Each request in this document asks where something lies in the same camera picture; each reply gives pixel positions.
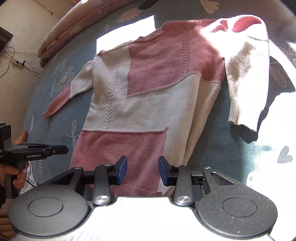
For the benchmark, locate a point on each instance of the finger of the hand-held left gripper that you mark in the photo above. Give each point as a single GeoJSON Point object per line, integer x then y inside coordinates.
{"type": "Point", "coordinates": [34, 146]}

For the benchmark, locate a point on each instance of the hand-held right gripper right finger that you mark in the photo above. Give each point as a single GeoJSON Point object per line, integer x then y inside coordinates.
{"type": "Point", "coordinates": [163, 170]}

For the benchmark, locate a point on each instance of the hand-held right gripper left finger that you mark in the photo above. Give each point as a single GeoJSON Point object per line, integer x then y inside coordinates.
{"type": "Point", "coordinates": [122, 170]}

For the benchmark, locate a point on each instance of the pink and cream knit sweater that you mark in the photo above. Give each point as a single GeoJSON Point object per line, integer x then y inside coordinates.
{"type": "Point", "coordinates": [143, 104]}

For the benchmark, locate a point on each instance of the person's left hand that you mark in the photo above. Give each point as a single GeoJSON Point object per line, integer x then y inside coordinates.
{"type": "Point", "coordinates": [20, 179]}

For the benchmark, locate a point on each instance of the white power strip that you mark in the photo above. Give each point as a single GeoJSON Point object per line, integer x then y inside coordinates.
{"type": "Point", "coordinates": [19, 62]}

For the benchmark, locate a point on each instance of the black television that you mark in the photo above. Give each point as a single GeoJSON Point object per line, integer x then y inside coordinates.
{"type": "Point", "coordinates": [4, 40]}

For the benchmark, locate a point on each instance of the pink floral folded quilt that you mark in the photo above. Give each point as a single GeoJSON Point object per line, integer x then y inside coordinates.
{"type": "Point", "coordinates": [69, 27]}

